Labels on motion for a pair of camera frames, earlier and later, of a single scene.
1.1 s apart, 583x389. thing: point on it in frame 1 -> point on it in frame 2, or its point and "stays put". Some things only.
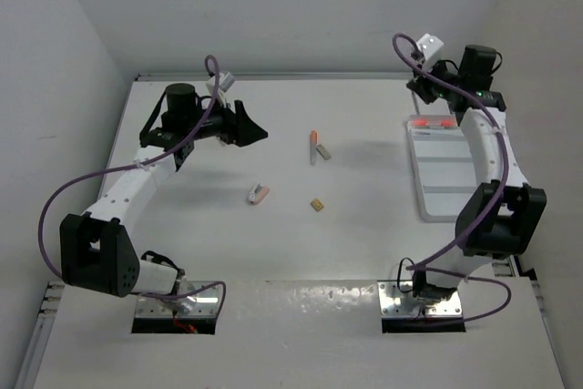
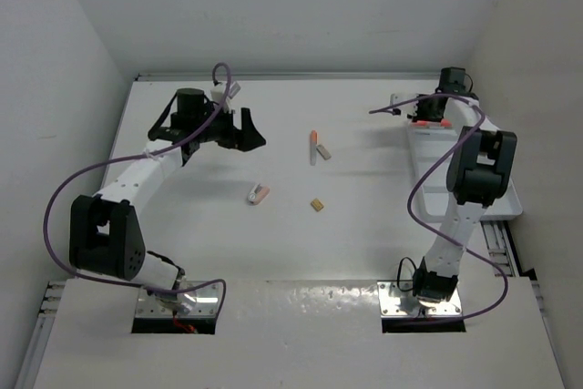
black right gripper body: (430, 88) -> (424, 110)
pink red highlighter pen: (434, 123) stays put
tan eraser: (316, 204) stays put
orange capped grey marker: (313, 147) stays put
